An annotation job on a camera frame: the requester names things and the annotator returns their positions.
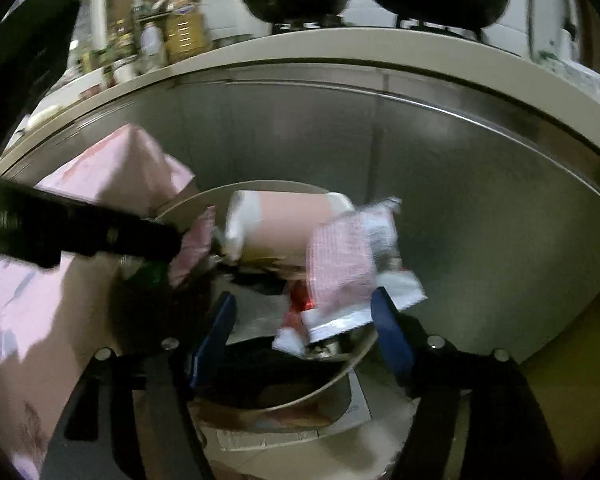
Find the large cooking oil bottle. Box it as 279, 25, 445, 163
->
166, 0, 209, 64

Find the pink floral tablecloth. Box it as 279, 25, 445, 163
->
0, 125, 194, 479

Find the beige trash bin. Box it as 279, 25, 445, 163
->
151, 179, 382, 416

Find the pink paper cup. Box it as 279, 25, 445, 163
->
224, 190, 354, 266

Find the gas stove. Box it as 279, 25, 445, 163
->
264, 12, 531, 57

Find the pink red snack wrapper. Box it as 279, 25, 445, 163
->
272, 197, 426, 359

